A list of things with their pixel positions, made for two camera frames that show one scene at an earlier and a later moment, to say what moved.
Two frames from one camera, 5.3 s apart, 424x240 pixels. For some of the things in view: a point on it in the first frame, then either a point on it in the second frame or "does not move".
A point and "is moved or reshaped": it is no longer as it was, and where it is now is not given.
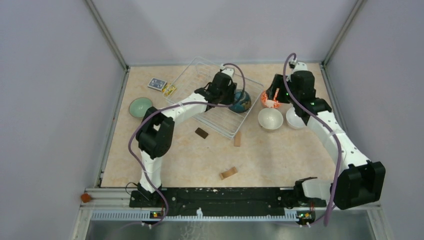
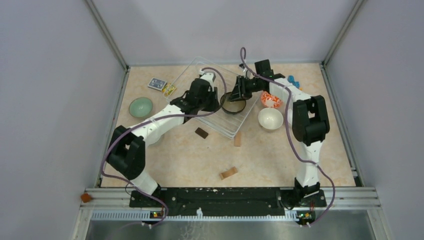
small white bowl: (293, 120) does not move
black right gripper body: (278, 83) -> (250, 86)
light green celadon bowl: (138, 106) does not move
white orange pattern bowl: (272, 103) does not move
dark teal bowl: (243, 104) is moved or reshaped
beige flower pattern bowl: (270, 118) does not move
